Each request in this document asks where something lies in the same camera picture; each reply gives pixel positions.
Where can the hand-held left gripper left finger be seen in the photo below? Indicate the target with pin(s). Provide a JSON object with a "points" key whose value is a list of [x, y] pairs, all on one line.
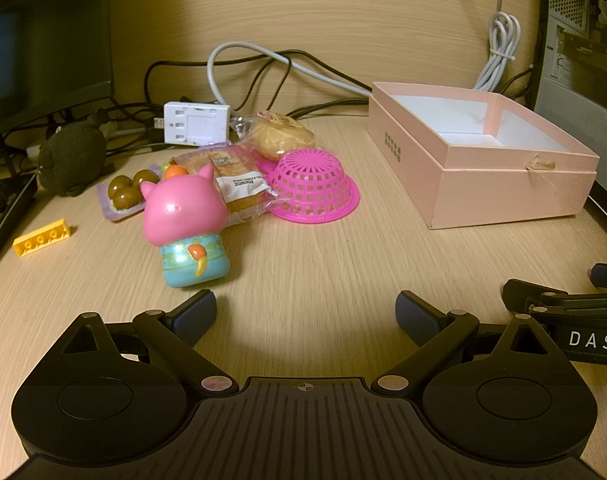
{"points": [[199, 311]]}

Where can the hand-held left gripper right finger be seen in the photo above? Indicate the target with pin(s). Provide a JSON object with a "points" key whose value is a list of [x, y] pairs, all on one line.
{"points": [[409, 311]]}

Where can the pink cardboard box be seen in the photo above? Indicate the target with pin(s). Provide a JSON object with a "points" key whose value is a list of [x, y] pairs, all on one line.
{"points": [[508, 195]]}

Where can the pink-headed toy figure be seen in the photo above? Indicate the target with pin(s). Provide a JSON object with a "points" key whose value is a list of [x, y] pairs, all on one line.
{"points": [[183, 210]]}

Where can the green olive snack packet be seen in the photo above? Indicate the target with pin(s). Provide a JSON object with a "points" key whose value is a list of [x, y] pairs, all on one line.
{"points": [[123, 191]]}

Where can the rectangular bread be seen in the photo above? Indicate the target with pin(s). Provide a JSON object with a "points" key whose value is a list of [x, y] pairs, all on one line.
{"points": [[236, 167]]}

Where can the pink plastic basket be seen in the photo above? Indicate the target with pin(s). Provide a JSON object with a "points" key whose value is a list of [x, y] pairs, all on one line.
{"points": [[311, 187]]}

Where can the yellow toy brick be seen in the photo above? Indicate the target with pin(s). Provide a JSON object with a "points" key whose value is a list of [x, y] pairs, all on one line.
{"points": [[43, 240]]}

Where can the white charger block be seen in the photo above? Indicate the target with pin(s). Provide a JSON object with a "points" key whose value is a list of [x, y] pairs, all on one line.
{"points": [[196, 122]]}

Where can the round pastry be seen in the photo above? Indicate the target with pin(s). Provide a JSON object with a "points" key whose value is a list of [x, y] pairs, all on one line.
{"points": [[278, 137]]}

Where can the dark plush toy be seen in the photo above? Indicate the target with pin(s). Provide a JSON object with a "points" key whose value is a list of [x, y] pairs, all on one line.
{"points": [[71, 160]]}

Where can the black keyboard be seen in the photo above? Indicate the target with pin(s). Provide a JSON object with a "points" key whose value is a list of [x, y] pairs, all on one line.
{"points": [[3, 220]]}

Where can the white power strip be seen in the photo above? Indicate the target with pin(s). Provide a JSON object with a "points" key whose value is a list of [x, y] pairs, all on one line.
{"points": [[36, 151]]}

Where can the computer case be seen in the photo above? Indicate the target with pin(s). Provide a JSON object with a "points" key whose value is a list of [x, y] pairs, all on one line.
{"points": [[583, 35]]}

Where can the black monitor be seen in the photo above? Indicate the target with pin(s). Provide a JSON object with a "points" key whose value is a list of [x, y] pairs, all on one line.
{"points": [[43, 35]]}

